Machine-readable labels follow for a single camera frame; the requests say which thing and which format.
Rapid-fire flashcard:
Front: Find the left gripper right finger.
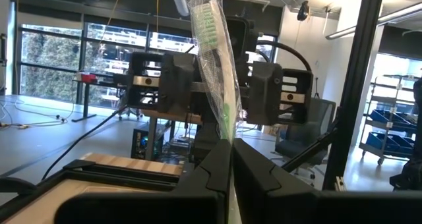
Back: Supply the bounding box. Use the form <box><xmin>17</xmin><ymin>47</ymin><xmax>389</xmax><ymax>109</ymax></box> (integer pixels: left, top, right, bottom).
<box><xmin>232</xmin><ymin>138</ymin><xmax>422</xmax><ymax>224</ymax></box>

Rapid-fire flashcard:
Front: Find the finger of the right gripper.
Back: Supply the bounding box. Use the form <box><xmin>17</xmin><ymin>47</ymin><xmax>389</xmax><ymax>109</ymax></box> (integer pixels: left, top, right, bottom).
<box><xmin>157</xmin><ymin>51</ymin><xmax>199</xmax><ymax>115</ymax></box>
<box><xmin>246</xmin><ymin>61</ymin><xmax>285</xmax><ymax>126</ymax></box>

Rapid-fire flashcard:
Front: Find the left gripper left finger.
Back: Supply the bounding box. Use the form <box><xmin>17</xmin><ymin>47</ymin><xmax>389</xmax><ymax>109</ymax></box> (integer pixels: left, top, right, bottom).
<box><xmin>54</xmin><ymin>138</ymin><xmax>231</xmax><ymax>224</ymax></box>

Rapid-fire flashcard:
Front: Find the green toothbrush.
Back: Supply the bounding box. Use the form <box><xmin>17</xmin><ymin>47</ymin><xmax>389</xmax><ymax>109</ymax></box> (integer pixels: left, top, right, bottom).
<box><xmin>183</xmin><ymin>0</ymin><xmax>245</xmax><ymax>224</ymax></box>

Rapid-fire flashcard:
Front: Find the wooden desk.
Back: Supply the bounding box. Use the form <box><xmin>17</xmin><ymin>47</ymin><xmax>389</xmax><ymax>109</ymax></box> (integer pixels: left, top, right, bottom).
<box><xmin>141</xmin><ymin>108</ymin><xmax>202</xmax><ymax>161</ymax></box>

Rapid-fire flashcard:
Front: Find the red box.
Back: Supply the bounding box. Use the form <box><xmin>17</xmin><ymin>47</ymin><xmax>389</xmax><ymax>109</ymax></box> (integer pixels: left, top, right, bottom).
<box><xmin>80</xmin><ymin>72</ymin><xmax>98</xmax><ymax>83</ymax></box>

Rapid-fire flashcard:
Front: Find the grey office chair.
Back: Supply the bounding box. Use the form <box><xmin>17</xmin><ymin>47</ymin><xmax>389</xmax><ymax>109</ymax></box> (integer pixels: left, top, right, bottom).
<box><xmin>274</xmin><ymin>98</ymin><xmax>338</xmax><ymax>187</ymax></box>

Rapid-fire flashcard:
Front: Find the black computer tower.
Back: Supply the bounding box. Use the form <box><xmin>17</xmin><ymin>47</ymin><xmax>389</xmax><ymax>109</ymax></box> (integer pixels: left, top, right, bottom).
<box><xmin>131</xmin><ymin>124</ymin><xmax>163</xmax><ymax>161</ymax></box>

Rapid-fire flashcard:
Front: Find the black desk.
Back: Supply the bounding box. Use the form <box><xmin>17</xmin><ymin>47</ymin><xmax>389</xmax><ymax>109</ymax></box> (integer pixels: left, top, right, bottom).
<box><xmin>71</xmin><ymin>78</ymin><xmax>133</xmax><ymax>123</ymax></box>

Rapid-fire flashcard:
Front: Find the black ceiling device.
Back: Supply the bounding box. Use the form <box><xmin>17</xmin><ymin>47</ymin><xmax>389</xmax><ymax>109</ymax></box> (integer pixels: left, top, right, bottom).
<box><xmin>296</xmin><ymin>0</ymin><xmax>311</xmax><ymax>22</ymax></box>

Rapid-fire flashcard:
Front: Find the metal shelf cart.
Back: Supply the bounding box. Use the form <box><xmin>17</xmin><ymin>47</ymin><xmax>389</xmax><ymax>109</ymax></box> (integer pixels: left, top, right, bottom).
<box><xmin>358</xmin><ymin>74</ymin><xmax>421</xmax><ymax>166</ymax></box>

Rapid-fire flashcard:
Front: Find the long ceiling light tube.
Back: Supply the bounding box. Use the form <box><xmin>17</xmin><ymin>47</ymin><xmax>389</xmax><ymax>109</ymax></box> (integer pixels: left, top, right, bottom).
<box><xmin>325</xmin><ymin>1</ymin><xmax>422</xmax><ymax>40</ymax></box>

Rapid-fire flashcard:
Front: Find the blue storage bin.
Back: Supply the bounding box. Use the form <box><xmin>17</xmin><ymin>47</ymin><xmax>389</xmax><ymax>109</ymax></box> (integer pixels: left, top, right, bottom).
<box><xmin>366</xmin><ymin>131</ymin><xmax>415</xmax><ymax>153</ymax></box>
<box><xmin>369</xmin><ymin>109</ymin><xmax>419</xmax><ymax>126</ymax></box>

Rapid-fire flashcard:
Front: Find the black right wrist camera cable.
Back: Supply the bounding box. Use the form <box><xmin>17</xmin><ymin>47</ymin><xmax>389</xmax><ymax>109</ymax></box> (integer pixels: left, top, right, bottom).
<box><xmin>258</xmin><ymin>40</ymin><xmax>313</xmax><ymax>74</ymax></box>

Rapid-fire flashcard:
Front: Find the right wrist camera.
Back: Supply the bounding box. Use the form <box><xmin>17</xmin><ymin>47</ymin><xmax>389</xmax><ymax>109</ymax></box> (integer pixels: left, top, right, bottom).
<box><xmin>226</xmin><ymin>15</ymin><xmax>260</xmax><ymax>65</ymax></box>

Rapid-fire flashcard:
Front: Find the black floor cable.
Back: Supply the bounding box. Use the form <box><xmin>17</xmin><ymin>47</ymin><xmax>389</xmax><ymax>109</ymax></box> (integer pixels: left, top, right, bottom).
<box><xmin>41</xmin><ymin>105</ymin><xmax>131</xmax><ymax>182</ymax></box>

